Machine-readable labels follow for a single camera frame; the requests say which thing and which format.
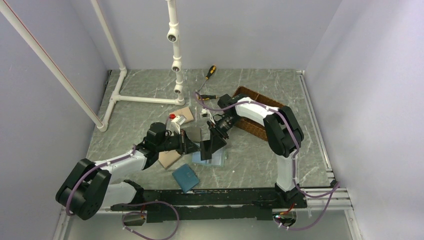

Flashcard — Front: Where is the blue card holder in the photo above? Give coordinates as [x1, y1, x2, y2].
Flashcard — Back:
[172, 164, 200, 194]

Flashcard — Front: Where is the beige card holder far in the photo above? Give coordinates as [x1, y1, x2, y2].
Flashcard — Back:
[172, 106, 195, 123]

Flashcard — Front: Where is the black yellow screwdriver near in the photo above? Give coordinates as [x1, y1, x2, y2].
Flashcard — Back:
[198, 94, 219, 101]

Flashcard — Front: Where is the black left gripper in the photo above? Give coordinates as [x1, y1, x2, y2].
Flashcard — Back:
[156, 128, 201, 155]

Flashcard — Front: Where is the brown woven divided basket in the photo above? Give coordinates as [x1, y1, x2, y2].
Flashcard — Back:
[233, 86, 285, 141]

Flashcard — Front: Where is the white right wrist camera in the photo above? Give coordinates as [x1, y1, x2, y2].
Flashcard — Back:
[199, 108, 214, 121]

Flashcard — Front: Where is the grey card holder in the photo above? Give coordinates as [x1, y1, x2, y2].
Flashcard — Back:
[185, 126, 202, 143]

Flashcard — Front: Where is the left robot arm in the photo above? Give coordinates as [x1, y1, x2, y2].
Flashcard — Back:
[55, 122, 200, 220]

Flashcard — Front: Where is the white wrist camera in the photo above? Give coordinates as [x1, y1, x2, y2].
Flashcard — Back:
[199, 108, 214, 121]
[169, 113, 186, 133]

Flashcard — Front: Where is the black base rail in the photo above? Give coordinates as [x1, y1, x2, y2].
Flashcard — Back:
[110, 187, 308, 223]

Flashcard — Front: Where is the beige card holder near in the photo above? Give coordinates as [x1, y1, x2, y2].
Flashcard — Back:
[158, 150, 182, 170]

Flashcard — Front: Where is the beige card holder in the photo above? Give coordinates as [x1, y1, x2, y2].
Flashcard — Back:
[158, 150, 182, 170]
[172, 106, 195, 123]

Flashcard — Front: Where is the black yellow screwdriver far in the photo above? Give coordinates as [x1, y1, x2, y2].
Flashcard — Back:
[198, 65, 217, 92]

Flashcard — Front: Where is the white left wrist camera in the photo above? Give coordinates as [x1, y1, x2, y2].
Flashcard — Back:
[169, 113, 186, 133]

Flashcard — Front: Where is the green card holder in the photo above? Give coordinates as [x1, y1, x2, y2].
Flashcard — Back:
[191, 147, 228, 167]

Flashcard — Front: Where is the aluminium front rail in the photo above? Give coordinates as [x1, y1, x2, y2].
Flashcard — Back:
[301, 187, 353, 211]

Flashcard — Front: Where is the black yellow screwdriver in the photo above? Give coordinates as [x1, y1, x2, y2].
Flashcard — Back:
[198, 65, 217, 92]
[198, 94, 219, 101]

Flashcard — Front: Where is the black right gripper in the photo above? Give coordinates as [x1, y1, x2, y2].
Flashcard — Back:
[206, 114, 243, 154]

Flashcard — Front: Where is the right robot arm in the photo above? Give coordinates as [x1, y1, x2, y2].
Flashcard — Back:
[200, 94, 304, 208]

